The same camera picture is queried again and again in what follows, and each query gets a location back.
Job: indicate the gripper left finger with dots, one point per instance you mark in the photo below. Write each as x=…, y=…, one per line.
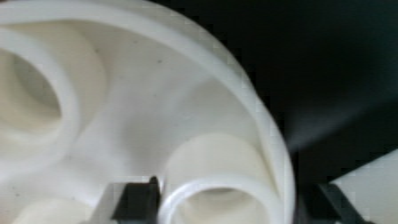
x=138, y=203

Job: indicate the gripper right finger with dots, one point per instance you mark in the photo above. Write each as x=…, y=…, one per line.
x=330, y=210

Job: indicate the white U-shaped fence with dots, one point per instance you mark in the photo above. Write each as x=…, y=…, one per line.
x=368, y=189

